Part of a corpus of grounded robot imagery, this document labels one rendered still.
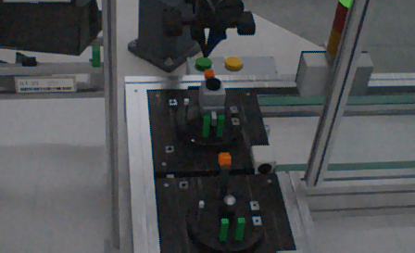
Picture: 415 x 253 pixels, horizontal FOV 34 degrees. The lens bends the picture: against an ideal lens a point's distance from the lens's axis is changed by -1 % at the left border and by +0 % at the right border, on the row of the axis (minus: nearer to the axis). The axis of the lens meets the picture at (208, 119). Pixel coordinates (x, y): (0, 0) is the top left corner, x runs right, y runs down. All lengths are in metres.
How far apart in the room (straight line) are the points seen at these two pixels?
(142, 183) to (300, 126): 0.41
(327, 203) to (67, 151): 0.57
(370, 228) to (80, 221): 0.59
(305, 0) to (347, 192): 2.37
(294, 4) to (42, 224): 2.48
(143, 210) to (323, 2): 2.56
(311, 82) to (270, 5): 2.40
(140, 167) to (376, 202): 0.49
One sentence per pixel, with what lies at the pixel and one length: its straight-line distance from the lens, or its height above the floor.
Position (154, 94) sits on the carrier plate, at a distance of 1.47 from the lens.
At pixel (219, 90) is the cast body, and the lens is 1.32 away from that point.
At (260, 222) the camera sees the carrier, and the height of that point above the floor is 1.00.
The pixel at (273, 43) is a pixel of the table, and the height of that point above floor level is 0.86.
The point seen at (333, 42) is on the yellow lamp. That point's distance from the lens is 1.15.
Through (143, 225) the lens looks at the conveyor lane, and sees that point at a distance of 1.25.
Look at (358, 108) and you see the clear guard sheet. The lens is 1.23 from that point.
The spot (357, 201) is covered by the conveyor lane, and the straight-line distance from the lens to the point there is 1.41.
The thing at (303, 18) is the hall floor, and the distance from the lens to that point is 3.51.
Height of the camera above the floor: 1.94
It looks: 43 degrees down
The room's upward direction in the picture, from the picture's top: 6 degrees clockwise
